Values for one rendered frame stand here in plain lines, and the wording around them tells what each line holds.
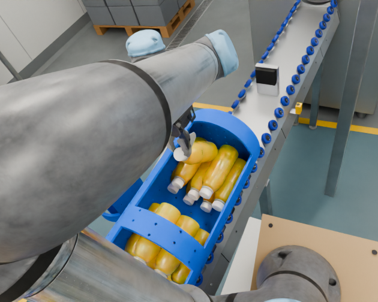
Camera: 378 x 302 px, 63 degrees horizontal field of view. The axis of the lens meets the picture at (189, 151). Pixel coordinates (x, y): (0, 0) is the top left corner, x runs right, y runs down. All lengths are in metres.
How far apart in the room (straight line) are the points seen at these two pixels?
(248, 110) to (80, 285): 1.21
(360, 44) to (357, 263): 0.95
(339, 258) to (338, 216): 1.53
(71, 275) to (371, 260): 0.51
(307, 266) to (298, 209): 1.59
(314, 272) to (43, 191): 0.50
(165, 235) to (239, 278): 0.21
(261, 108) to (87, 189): 1.28
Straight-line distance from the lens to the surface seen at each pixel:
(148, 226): 0.82
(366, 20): 1.36
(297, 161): 2.39
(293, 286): 0.53
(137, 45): 0.64
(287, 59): 1.70
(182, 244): 0.82
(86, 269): 0.33
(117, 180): 0.21
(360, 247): 0.65
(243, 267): 0.81
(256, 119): 1.39
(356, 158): 2.46
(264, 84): 1.46
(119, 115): 0.20
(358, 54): 1.44
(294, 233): 0.65
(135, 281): 0.38
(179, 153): 0.86
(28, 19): 4.64
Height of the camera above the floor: 1.92
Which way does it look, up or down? 48 degrees down
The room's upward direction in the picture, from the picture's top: 20 degrees counter-clockwise
